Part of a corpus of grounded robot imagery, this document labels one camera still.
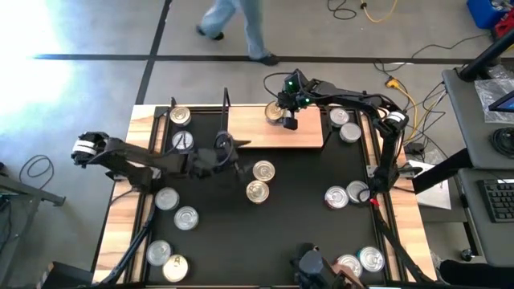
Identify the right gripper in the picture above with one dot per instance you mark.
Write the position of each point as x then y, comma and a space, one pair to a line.
293, 104

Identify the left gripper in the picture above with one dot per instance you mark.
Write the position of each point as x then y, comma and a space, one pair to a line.
217, 158

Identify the silver can green white label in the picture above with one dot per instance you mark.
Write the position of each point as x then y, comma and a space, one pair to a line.
350, 132

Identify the silver can red label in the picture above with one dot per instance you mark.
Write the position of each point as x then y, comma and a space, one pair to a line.
336, 197
351, 263

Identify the silver tin can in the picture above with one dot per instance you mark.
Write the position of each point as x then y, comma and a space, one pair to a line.
166, 198
158, 253
182, 140
186, 218
357, 191

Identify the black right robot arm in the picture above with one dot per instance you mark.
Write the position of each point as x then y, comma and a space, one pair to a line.
345, 96

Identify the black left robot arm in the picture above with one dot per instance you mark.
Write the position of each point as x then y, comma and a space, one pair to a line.
132, 155

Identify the silver can blue label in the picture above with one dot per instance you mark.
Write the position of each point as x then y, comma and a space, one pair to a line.
339, 117

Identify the pale gold tin can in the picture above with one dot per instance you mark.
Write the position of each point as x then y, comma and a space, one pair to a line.
175, 268
180, 115

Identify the red connector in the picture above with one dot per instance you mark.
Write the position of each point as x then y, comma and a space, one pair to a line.
374, 202

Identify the black power adapter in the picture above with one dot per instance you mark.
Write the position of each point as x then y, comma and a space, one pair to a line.
414, 149

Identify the black desk beam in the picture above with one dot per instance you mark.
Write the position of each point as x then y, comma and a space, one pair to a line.
441, 170

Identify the white paper sheet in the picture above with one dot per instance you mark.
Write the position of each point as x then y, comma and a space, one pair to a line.
435, 198

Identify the grey desk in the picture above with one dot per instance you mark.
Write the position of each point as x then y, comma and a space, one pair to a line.
466, 120

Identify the clear plastic bag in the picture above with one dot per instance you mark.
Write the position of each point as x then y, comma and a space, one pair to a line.
488, 96

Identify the grey metal stand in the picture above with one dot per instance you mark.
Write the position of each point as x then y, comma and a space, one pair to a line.
36, 192

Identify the black box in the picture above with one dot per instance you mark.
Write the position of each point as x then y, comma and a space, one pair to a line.
66, 277

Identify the blue screen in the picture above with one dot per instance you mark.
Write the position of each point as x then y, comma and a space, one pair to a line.
507, 103

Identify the caster wheel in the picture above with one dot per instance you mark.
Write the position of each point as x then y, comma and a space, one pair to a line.
467, 255

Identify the blue plastic bin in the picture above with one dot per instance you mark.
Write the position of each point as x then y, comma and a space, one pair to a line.
482, 12

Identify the black keyboard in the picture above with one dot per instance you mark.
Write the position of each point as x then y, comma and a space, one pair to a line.
500, 200

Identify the red crate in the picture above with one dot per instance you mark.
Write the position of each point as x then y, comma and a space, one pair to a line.
505, 29

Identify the grey base bracket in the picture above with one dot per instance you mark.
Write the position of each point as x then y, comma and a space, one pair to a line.
411, 170

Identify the black aluminium table frame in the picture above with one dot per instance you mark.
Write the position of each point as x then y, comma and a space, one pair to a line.
128, 251

